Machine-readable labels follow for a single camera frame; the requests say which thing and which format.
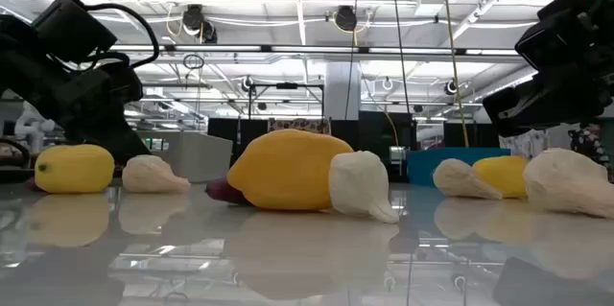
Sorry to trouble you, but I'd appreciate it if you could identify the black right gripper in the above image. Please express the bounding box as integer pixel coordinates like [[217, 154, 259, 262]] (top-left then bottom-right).
[[482, 46, 614, 139]]

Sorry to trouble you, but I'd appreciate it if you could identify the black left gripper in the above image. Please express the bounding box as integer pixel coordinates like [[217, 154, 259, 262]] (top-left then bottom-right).
[[47, 49, 151, 166]]

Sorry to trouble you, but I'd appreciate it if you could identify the yellow mango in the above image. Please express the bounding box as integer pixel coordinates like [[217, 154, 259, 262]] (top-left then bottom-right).
[[226, 128, 355, 212], [34, 144, 116, 196]]

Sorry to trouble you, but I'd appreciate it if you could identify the white garlic bulb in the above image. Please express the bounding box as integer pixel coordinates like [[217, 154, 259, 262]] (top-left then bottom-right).
[[432, 157, 504, 200], [522, 147, 614, 220], [328, 150, 400, 224], [121, 153, 192, 195]]

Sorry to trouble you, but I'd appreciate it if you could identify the yellow lemon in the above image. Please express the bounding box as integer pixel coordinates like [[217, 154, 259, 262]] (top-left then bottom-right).
[[472, 154, 530, 200]]

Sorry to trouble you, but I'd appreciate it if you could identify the white floral cloth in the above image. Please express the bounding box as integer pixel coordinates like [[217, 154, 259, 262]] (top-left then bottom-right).
[[498, 128, 551, 159]]

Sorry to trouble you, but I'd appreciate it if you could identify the black partition panel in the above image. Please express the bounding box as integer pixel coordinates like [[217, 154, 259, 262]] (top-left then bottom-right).
[[207, 117, 270, 168], [330, 111, 417, 153], [443, 122, 500, 149]]

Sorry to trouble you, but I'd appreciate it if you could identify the person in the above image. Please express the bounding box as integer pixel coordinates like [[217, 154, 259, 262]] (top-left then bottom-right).
[[568, 123, 614, 182]]

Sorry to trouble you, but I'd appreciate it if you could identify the grey plastic basket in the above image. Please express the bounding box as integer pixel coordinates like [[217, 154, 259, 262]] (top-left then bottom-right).
[[136, 130, 235, 184]]

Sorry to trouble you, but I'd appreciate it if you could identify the teal plastic basket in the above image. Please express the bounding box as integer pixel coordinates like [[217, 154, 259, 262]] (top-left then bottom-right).
[[406, 147, 512, 187]]

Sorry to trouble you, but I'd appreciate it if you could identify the brown patterned cloth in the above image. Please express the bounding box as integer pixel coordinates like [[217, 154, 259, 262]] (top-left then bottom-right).
[[267, 117, 332, 135]]

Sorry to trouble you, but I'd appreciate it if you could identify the white building column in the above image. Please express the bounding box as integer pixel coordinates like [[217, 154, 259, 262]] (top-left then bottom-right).
[[324, 61, 362, 121]]

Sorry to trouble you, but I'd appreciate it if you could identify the long ceiling light strip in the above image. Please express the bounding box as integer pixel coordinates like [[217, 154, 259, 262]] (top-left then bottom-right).
[[109, 44, 529, 57]]

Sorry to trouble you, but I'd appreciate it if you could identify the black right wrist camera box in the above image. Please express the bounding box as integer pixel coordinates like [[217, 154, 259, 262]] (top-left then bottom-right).
[[514, 0, 614, 82]]

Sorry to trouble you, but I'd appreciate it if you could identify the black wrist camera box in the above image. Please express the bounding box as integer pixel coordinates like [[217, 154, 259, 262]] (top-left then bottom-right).
[[514, 0, 614, 82], [31, 0, 119, 65]]

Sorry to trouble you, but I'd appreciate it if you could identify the yellow hanging cable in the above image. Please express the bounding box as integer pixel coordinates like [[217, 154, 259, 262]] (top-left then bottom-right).
[[439, 0, 470, 149]]

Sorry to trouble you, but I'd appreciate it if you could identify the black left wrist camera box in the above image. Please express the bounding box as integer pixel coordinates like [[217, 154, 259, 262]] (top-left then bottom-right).
[[31, 0, 119, 65]]

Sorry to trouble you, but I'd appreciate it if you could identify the black left wrist camera cable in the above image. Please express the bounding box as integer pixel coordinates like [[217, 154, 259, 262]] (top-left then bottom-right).
[[83, 2, 160, 70]]

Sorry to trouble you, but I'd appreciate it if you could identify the black hanging cable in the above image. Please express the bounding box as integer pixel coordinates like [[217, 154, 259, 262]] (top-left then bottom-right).
[[389, 0, 413, 120], [344, 0, 361, 120]]

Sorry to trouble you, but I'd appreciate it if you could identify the black ceiling cable reel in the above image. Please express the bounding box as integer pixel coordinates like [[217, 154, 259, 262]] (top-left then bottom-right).
[[333, 5, 359, 33], [181, 3, 220, 44]]

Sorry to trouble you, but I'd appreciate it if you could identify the black metal frame stand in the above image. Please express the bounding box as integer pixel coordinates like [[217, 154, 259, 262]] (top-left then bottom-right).
[[247, 82, 325, 120]]

